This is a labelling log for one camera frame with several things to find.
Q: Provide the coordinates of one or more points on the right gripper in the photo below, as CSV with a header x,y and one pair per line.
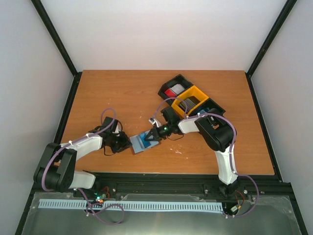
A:
x,y
155,134

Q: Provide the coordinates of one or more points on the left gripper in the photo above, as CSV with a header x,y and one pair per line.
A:
x,y
125,145

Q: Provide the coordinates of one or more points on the brown leather card holder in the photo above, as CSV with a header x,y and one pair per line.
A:
x,y
139,144

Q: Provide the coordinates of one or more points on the yellow bin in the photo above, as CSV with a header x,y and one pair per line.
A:
x,y
193,91

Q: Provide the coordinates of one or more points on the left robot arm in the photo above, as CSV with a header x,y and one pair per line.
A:
x,y
56,168

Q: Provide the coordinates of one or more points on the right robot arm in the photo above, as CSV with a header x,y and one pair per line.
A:
x,y
218,133

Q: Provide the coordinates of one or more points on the red card stack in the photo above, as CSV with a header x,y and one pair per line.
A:
x,y
170,93

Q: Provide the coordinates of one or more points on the dark grey card stack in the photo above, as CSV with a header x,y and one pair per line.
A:
x,y
189,103

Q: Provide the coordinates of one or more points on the white card stack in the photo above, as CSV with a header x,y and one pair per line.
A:
x,y
177,88

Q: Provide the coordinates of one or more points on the black bin left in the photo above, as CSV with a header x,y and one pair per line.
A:
x,y
179,79

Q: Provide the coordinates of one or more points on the black bin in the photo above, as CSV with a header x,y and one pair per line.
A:
x,y
179,79
208,104

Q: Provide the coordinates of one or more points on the small circuit board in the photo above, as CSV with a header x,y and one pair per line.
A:
x,y
103,195

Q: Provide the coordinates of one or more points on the black bin right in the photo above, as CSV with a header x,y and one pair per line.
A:
x,y
208,104

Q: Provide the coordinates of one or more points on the right base connector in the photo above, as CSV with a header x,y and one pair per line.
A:
x,y
235,209

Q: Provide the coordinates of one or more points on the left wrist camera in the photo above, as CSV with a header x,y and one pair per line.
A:
x,y
118,129

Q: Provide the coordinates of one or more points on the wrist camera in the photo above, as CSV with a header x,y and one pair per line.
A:
x,y
118,129
154,122

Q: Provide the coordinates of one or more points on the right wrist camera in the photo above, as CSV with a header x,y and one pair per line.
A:
x,y
154,122

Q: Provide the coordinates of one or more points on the light blue cable duct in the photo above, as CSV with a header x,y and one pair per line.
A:
x,y
133,206

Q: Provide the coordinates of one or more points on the left black frame post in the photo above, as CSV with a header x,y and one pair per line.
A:
x,y
39,7

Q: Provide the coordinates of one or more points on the black frame post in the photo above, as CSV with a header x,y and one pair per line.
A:
x,y
39,7
281,18

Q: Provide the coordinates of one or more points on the right black frame post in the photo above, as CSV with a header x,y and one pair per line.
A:
x,y
281,18

